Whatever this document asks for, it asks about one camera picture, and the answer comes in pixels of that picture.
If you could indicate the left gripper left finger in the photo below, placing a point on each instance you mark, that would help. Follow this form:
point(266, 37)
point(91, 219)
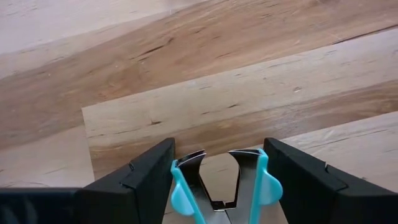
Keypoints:
point(140, 186)

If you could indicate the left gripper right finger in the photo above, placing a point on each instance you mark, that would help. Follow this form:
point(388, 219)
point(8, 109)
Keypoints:
point(311, 193)

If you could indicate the teal staple remover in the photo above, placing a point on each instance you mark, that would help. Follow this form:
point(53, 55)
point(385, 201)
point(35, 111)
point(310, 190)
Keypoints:
point(183, 200)

